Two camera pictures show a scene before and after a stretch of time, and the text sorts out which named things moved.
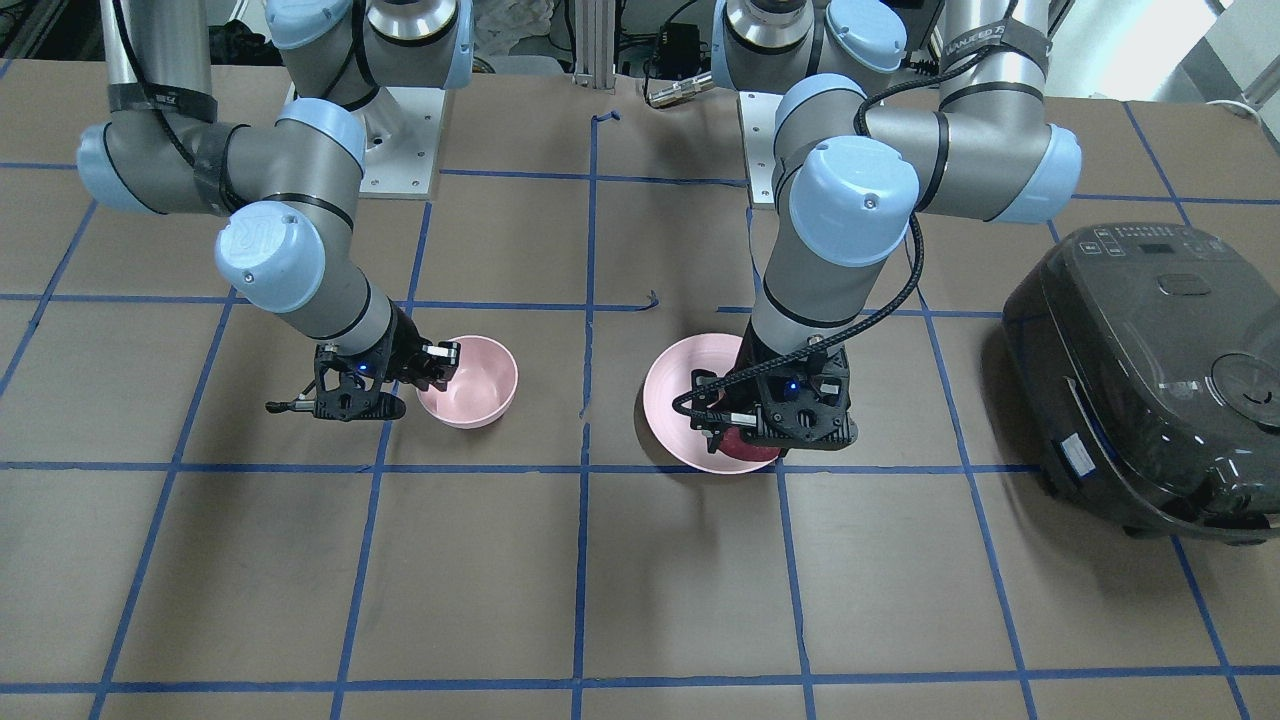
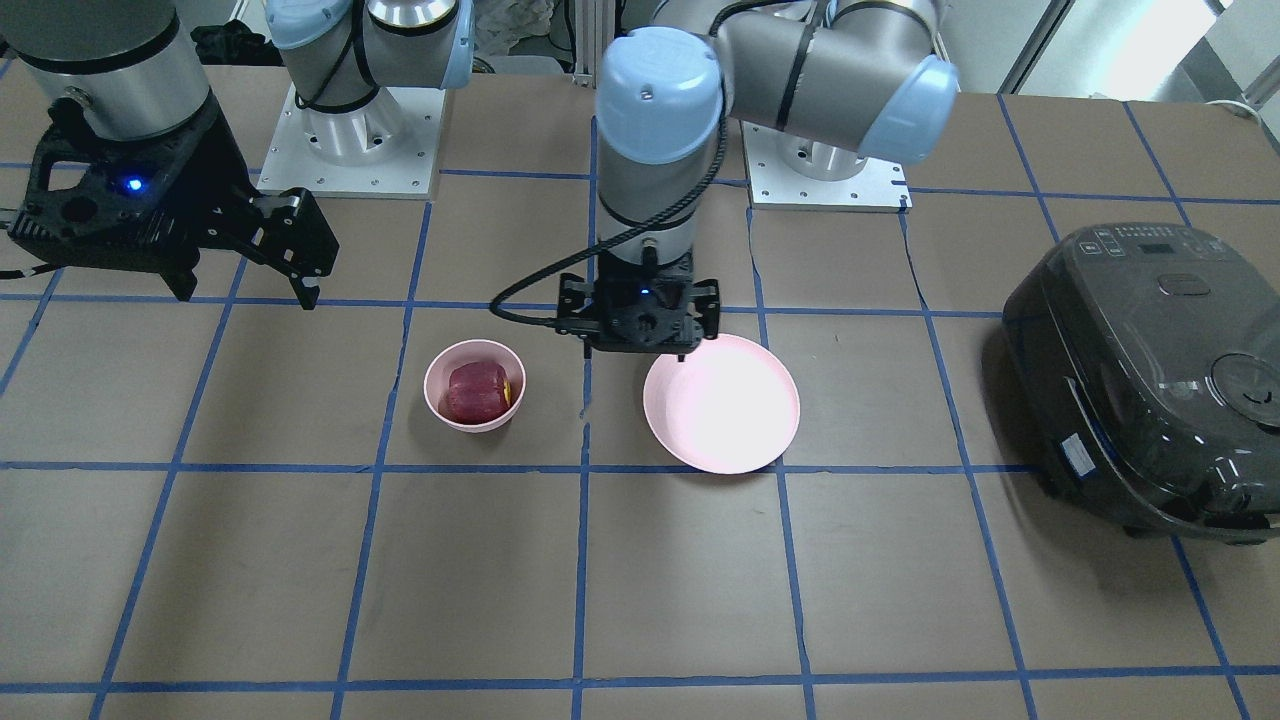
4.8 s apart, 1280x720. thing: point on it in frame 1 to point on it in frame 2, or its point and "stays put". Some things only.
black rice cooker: x=1147 y=360 stays put
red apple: x=733 y=443 to x=477 y=392
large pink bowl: x=670 y=377 stays put
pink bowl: x=481 y=389 stays put
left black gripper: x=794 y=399 to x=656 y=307
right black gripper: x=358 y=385 to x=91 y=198
